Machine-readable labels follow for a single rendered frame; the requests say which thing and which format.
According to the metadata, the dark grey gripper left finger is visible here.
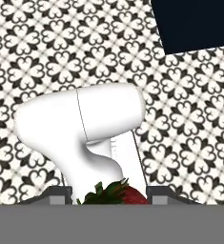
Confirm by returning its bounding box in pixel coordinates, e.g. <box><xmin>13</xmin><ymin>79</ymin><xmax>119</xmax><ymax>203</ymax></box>
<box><xmin>18</xmin><ymin>186</ymin><xmax>73</xmax><ymax>206</ymax></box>

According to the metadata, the dark navy cabinet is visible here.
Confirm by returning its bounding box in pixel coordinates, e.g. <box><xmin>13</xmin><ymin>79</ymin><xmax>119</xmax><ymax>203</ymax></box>
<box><xmin>150</xmin><ymin>0</ymin><xmax>224</xmax><ymax>55</ymax></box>

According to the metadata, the white rounded object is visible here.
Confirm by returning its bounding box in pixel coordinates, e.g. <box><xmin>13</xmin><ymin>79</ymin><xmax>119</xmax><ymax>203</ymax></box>
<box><xmin>13</xmin><ymin>82</ymin><xmax>148</xmax><ymax>206</ymax></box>

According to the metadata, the red strawberry with green leaves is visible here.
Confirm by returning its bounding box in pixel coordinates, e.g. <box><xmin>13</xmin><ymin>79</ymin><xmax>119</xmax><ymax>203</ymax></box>
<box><xmin>75</xmin><ymin>177</ymin><xmax>150</xmax><ymax>206</ymax></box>

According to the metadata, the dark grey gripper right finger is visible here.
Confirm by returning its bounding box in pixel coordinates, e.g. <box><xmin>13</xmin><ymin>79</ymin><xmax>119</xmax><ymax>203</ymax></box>
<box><xmin>146</xmin><ymin>186</ymin><xmax>203</xmax><ymax>206</ymax></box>

